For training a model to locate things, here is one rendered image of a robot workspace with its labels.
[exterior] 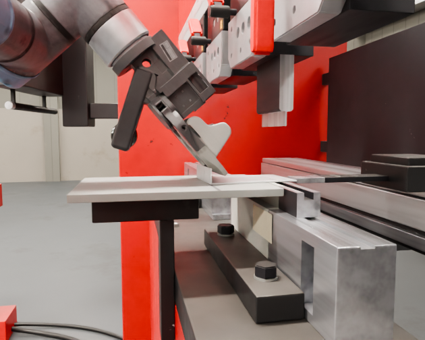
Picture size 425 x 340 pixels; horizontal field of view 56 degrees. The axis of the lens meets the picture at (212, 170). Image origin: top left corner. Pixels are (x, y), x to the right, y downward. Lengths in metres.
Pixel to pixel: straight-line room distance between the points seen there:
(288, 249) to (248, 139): 1.02
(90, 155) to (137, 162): 8.13
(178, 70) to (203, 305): 0.31
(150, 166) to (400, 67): 0.84
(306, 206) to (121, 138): 0.26
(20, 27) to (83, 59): 1.50
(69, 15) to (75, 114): 1.42
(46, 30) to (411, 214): 0.60
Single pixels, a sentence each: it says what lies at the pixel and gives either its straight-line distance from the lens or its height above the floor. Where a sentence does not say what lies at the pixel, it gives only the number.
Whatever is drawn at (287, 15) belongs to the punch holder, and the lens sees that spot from 0.45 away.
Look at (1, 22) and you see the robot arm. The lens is 0.46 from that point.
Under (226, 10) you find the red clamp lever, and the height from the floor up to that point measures 1.26.
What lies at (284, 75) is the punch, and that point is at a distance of 0.56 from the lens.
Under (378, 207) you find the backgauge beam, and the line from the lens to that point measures 0.79.
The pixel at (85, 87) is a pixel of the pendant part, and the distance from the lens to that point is 1.97.
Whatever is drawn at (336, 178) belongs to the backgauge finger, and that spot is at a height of 1.00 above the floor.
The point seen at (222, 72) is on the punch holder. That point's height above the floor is 1.18.
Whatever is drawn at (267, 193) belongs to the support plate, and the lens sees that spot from 0.51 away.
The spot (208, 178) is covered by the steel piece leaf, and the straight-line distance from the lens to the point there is 0.56.
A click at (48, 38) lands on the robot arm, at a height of 1.19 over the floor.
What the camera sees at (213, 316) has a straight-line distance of 0.46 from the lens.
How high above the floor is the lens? 1.07
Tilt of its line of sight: 5 degrees down
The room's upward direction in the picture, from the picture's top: straight up
